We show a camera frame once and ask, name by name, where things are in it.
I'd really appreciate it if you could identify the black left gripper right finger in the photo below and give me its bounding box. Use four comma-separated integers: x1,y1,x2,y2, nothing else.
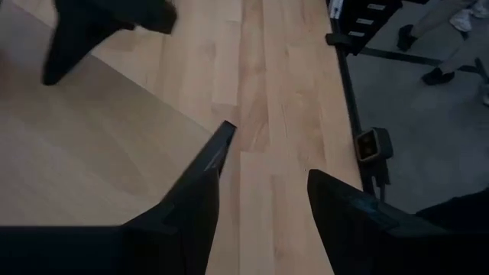
306,169,489,275

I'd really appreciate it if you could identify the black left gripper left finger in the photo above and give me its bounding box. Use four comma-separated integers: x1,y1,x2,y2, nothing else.
0,120,238,275

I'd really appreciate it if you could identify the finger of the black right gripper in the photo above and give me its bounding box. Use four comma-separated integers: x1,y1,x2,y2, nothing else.
40,0,135,86

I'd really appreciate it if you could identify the person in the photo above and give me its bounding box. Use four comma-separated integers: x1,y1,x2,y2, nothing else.
449,0,489,32
396,0,489,86

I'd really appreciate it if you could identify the black aluminium table frame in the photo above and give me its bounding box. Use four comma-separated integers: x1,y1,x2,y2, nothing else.
325,0,404,202

